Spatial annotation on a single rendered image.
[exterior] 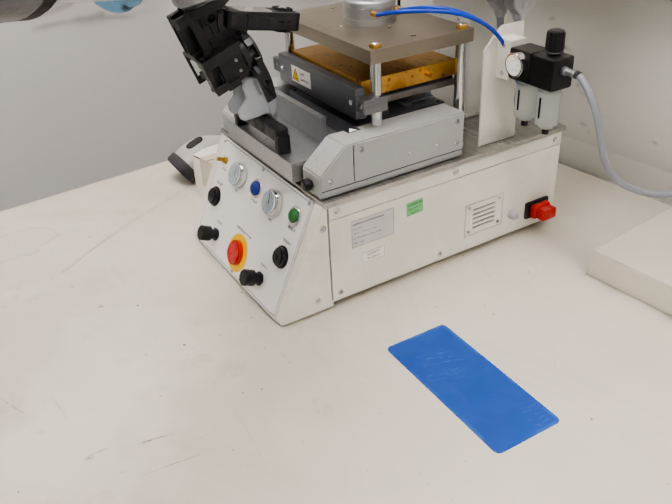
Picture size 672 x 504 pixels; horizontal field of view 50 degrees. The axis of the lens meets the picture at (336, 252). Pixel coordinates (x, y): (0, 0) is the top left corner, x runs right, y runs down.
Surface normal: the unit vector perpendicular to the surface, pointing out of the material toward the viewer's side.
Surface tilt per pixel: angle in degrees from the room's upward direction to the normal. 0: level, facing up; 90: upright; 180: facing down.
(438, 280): 0
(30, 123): 90
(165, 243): 0
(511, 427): 0
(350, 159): 90
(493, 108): 90
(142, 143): 90
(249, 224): 65
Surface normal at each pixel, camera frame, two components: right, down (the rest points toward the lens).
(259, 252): -0.79, -0.08
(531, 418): -0.04, -0.85
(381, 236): 0.52, 0.43
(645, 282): -0.80, 0.34
